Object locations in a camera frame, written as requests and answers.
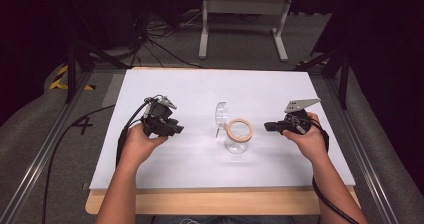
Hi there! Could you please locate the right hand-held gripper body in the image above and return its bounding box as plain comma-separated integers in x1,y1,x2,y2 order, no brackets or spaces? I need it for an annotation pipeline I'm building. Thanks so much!
282,97,322,136

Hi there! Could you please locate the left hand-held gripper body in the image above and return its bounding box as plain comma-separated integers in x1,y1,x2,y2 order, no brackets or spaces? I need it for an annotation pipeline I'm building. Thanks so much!
141,95,179,139

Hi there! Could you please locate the clear glass jar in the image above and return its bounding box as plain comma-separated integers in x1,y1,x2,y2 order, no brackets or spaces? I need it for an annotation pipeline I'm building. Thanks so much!
223,117,255,155

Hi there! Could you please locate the clear glass jar lid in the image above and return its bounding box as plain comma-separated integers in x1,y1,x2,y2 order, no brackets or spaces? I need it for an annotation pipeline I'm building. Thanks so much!
214,100,230,139

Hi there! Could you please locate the person's right hand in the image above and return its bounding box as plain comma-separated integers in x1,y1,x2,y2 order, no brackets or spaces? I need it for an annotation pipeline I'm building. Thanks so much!
281,111,330,164

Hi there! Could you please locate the person's left hand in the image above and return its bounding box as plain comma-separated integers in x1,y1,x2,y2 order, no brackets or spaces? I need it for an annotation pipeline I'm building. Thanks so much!
120,121,170,168

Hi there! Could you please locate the white table mat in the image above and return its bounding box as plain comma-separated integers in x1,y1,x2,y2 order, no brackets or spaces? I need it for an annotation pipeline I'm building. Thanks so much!
89,68,356,191

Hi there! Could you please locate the black tripod stand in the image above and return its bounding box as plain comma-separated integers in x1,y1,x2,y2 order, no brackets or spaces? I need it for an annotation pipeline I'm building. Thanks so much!
294,40,352,111
63,0,132,104

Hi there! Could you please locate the wooden table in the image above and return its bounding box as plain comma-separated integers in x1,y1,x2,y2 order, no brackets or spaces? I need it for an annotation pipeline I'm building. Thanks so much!
85,65,362,216

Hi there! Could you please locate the yellow black floor tape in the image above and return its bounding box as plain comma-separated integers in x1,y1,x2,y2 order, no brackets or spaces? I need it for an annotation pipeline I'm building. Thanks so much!
49,64,97,92

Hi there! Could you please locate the white metal stand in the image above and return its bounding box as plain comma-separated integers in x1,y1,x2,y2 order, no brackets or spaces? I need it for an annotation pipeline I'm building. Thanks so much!
198,0,294,63

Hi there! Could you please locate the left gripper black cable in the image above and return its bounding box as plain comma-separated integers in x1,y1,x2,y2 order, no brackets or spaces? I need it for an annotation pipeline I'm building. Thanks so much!
114,97,158,168

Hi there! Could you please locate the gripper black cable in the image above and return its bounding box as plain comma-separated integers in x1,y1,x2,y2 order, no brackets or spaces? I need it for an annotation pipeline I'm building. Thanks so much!
114,97,158,168
301,116,360,224

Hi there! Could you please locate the aluminium floor rail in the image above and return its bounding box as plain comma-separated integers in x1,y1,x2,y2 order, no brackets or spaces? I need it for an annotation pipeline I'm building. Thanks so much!
323,77,401,224
0,69,95,224

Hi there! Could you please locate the bundle of floor cables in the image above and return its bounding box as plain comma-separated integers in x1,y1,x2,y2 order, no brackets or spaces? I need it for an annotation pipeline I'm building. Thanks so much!
128,7,205,69

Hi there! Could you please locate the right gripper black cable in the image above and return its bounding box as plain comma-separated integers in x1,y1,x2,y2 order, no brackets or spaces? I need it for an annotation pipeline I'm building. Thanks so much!
301,116,360,224

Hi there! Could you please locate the black floor cable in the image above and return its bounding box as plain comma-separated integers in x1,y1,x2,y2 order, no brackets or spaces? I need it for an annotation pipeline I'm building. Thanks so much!
41,104,116,224

